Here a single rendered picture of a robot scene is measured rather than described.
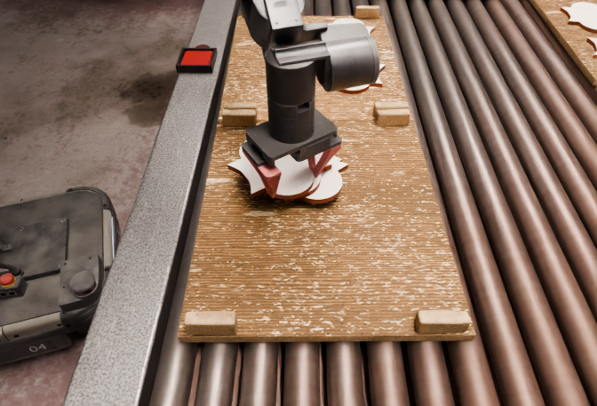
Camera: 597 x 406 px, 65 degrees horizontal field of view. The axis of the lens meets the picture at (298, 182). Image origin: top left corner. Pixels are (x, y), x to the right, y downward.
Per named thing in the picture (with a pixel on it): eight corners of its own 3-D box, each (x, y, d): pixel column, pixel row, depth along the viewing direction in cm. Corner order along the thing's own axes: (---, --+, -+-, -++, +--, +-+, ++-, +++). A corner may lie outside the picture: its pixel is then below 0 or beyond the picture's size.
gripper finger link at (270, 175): (314, 195, 65) (315, 143, 58) (269, 218, 62) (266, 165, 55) (287, 168, 69) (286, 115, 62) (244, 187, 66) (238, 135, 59)
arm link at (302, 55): (258, 38, 53) (272, 63, 49) (316, 29, 54) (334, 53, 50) (262, 91, 57) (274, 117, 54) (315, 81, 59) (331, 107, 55)
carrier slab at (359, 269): (179, 343, 56) (176, 337, 55) (218, 127, 85) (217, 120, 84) (473, 341, 56) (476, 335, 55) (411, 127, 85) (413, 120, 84)
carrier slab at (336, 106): (218, 127, 85) (217, 120, 84) (237, 21, 114) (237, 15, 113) (411, 126, 85) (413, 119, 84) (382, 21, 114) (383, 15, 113)
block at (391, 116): (375, 126, 83) (377, 114, 81) (374, 120, 84) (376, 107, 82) (409, 126, 83) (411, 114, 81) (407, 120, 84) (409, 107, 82)
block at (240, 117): (222, 127, 83) (220, 115, 81) (223, 121, 84) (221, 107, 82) (256, 127, 83) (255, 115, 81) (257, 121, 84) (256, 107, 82)
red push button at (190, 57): (180, 70, 99) (179, 65, 98) (186, 56, 104) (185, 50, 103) (209, 70, 99) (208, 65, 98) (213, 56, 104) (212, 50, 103)
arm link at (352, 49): (253, 23, 59) (259, -18, 51) (339, 11, 61) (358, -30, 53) (276, 113, 57) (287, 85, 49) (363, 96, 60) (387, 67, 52)
